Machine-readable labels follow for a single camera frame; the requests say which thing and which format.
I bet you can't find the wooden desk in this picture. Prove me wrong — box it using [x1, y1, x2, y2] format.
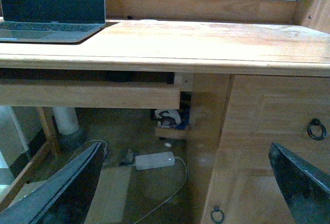
[1, 0, 329, 223]

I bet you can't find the wooden box with clutter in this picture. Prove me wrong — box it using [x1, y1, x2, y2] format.
[154, 109, 190, 140]

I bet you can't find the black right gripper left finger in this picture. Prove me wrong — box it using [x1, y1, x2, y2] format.
[1, 142, 104, 223]

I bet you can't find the wooden sliding keyboard tray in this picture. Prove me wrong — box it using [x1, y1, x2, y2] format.
[1, 79, 180, 109]

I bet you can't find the grey open laptop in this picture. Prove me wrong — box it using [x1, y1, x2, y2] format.
[1, 0, 106, 43]

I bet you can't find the wooden chair frame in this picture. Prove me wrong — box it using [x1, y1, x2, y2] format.
[1, 107, 61, 211]

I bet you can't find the white power cable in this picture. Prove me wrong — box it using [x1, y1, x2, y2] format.
[128, 156, 188, 224]

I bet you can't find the white power adapter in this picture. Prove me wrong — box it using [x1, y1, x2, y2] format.
[135, 152, 175, 170]

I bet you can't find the black ring drawer handle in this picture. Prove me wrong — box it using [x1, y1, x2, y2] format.
[307, 118, 327, 141]

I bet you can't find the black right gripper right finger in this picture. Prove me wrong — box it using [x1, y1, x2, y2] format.
[269, 143, 329, 223]

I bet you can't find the white pipe with base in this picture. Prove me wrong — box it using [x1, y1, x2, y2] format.
[53, 107, 86, 151]

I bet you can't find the black lower ring handle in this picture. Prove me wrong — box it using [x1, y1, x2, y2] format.
[210, 205, 225, 224]

